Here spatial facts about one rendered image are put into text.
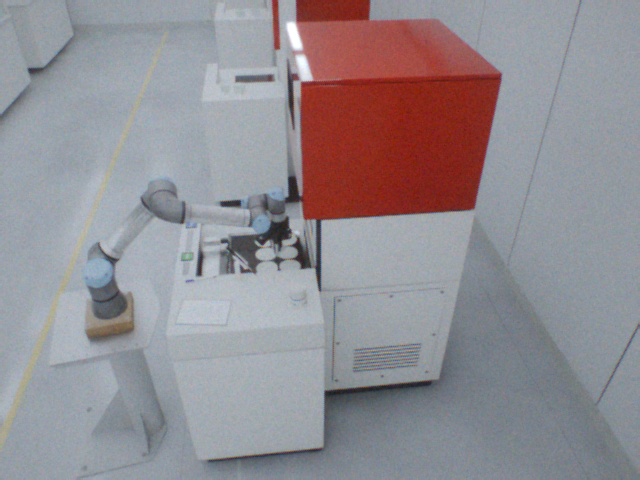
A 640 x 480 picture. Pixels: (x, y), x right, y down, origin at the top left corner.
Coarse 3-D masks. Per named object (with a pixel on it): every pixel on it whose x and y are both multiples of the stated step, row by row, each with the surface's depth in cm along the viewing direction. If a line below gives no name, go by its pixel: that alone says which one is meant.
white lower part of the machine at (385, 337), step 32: (352, 288) 247; (384, 288) 248; (416, 288) 251; (448, 288) 253; (352, 320) 258; (384, 320) 261; (416, 320) 264; (448, 320) 267; (352, 352) 273; (384, 352) 276; (416, 352) 279; (352, 384) 289; (384, 384) 293; (416, 384) 299
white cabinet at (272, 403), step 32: (288, 352) 216; (320, 352) 218; (192, 384) 221; (224, 384) 224; (256, 384) 226; (288, 384) 229; (320, 384) 231; (192, 416) 234; (224, 416) 237; (256, 416) 240; (288, 416) 243; (320, 416) 246; (224, 448) 252; (256, 448) 255; (288, 448) 258; (320, 448) 267
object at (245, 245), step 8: (288, 232) 268; (296, 232) 269; (232, 240) 263; (240, 240) 263; (248, 240) 263; (232, 248) 258; (240, 248) 258; (248, 248) 258; (256, 248) 258; (296, 248) 258; (232, 256) 253; (248, 256) 253; (296, 256) 253; (232, 264) 248; (240, 264) 248; (248, 264) 248; (256, 264) 248; (232, 272) 243; (240, 272) 244; (248, 272) 243; (256, 272) 244
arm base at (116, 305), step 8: (112, 296) 219; (120, 296) 224; (96, 304) 219; (104, 304) 219; (112, 304) 220; (120, 304) 225; (96, 312) 222; (104, 312) 220; (112, 312) 221; (120, 312) 224
